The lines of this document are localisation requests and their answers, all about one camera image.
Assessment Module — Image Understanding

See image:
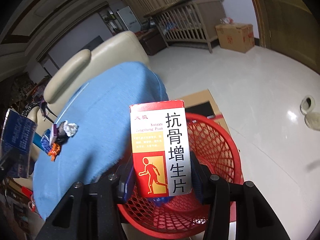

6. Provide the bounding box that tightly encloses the beige leather sofa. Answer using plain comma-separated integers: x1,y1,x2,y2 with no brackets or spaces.
26,31,150,178

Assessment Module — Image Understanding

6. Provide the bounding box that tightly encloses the red and white medicine box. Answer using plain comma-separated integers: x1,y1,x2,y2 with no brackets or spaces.
129,100,193,198

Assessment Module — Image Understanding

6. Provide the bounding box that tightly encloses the dark brown cabinet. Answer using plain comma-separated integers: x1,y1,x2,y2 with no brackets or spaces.
139,29,167,55

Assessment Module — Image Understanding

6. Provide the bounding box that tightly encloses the blue tablecloth round table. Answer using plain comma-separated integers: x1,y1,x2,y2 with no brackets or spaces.
32,61,170,220

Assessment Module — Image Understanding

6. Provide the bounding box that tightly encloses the red mesh plastic basket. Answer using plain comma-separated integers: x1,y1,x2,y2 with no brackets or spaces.
117,112,244,233

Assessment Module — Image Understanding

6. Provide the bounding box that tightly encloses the red plastic stool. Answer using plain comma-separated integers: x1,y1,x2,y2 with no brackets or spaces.
21,185,34,199

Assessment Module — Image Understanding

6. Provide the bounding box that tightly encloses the pale slipper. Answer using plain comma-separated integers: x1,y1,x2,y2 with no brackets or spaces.
304,111,320,130
300,95,316,116

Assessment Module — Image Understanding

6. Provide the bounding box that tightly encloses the wooden door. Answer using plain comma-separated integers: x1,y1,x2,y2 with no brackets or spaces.
245,0,320,75

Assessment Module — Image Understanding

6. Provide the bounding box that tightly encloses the wooden crib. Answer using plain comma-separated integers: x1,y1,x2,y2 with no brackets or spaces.
145,0,225,54

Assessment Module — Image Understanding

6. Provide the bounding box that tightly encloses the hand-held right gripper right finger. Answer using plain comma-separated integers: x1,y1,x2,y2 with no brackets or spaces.
189,150,288,240

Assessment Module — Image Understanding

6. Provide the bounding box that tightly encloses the crumpled shiny black bag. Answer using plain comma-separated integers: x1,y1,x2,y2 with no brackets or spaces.
56,121,79,145

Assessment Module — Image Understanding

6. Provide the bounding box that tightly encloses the blue snack wrapper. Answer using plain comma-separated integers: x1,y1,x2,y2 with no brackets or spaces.
41,129,58,155

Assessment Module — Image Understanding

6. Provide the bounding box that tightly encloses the black and white patterned garment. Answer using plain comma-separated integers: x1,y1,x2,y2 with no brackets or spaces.
21,100,42,117

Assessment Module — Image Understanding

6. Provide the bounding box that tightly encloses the white appliance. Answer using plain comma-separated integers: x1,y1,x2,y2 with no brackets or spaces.
117,5,142,33

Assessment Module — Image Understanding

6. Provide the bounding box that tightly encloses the dark cluttered shelf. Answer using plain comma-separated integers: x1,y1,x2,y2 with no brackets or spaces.
7,74,52,110

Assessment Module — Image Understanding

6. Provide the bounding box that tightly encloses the orange snack wrapper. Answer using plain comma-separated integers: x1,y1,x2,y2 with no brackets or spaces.
49,142,62,162

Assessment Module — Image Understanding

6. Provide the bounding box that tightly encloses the thin white stick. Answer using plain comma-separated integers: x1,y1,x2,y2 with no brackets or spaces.
55,82,90,127

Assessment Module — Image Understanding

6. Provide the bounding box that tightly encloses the purple garment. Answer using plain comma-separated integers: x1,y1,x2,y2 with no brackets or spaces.
40,97,59,124

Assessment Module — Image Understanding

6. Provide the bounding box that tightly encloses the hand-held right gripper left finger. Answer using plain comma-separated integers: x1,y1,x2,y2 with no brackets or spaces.
35,154,137,240

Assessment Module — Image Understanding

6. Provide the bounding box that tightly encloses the flat cardboard sheet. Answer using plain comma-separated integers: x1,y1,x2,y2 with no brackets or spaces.
179,89,240,153

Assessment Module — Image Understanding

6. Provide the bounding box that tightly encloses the brown cardboard box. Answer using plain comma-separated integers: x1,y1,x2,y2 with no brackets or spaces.
215,23,255,53

